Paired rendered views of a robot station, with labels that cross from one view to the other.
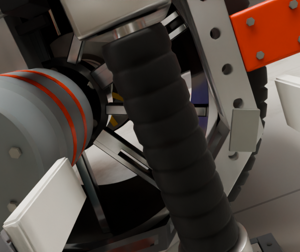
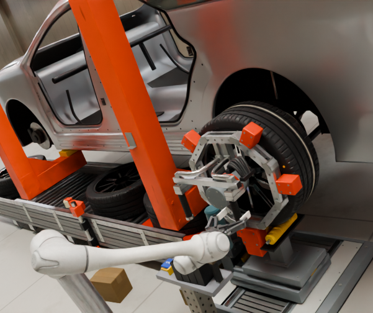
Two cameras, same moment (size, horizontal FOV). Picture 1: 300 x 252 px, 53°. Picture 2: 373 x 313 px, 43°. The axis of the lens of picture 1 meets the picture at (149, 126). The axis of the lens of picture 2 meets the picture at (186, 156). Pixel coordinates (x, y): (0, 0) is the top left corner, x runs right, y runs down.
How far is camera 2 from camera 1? 206 cm
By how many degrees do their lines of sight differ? 42
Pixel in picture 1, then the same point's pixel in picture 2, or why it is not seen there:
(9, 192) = (221, 204)
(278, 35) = (285, 189)
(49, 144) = not seen: hidden behind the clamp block
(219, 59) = (272, 188)
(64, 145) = not seen: hidden behind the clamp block
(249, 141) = (278, 208)
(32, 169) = (224, 202)
